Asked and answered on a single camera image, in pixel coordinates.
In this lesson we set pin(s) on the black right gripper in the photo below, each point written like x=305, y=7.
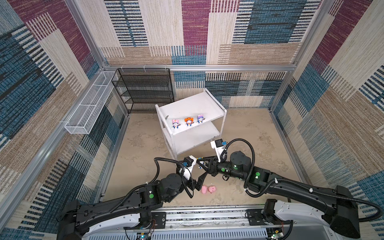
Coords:
x=212, y=165

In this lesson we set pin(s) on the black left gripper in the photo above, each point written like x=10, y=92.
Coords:
x=191, y=185

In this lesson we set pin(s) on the pink pig toy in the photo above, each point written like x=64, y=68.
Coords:
x=212, y=189
x=204, y=189

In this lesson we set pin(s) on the orange-haired doll figure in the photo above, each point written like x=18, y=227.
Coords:
x=189, y=121

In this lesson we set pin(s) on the purple penguin toy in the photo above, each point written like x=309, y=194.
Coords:
x=200, y=118

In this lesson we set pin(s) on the pink-haired doll figure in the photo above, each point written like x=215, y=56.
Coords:
x=175, y=123

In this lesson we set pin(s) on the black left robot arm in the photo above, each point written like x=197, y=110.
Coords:
x=77, y=220

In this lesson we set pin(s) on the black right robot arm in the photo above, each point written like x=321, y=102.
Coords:
x=333, y=208

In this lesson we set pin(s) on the white two-tier shelf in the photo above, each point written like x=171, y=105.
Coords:
x=183, y=139

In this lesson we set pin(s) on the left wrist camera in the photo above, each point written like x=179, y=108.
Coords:
x=189, y=163

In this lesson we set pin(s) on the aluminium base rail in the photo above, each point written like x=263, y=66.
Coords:
x=213, y=223

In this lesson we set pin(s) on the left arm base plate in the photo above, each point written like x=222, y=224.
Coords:
x=158, y=220

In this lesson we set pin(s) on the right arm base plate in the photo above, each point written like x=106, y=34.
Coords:
x=256, y=217

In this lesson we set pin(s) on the black wire mesh shelf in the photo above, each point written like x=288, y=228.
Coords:
x=142, y=89

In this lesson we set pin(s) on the white wire wall basket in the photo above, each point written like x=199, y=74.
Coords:
x=87, y=112

